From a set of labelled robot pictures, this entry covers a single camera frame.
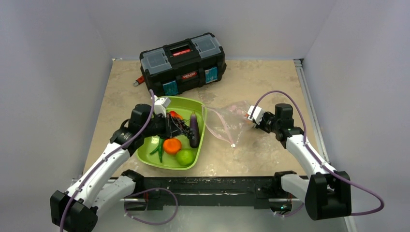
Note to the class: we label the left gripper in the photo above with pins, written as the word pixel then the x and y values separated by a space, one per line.
pixel 170 129

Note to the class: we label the red fake food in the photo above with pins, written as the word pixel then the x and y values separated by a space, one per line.
pixel 175 115

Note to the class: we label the orange fake fruit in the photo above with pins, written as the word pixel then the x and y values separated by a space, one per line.
pixel 172 146

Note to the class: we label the black fake grapes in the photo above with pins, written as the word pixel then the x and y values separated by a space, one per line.
pixel 183 127

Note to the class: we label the green plastic tray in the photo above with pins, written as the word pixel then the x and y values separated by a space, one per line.
pixel 184 107

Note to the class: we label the purple fake eggplant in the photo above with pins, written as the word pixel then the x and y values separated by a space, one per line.
pixel 195 133

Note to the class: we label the green fake apple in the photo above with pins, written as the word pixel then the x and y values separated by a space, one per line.
pixel 185 157

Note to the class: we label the clear zip top bag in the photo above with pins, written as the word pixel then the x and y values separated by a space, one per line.
pixel 228 123

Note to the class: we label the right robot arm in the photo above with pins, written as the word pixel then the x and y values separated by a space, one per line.
pixel 323 195

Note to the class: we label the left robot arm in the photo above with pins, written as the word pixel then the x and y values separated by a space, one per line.
pixel 77 209

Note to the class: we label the black plastic toolbox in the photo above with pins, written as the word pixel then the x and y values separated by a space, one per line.
pixel 178 67

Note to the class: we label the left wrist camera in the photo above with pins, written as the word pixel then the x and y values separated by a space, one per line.
pixel 160 105

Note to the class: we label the aluminium frame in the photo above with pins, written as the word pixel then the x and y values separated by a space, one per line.
pixel 325 192

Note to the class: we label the red handled tool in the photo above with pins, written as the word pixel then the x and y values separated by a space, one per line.
pixel 139 81

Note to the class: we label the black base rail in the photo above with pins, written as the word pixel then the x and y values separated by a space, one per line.
pixel 258 192

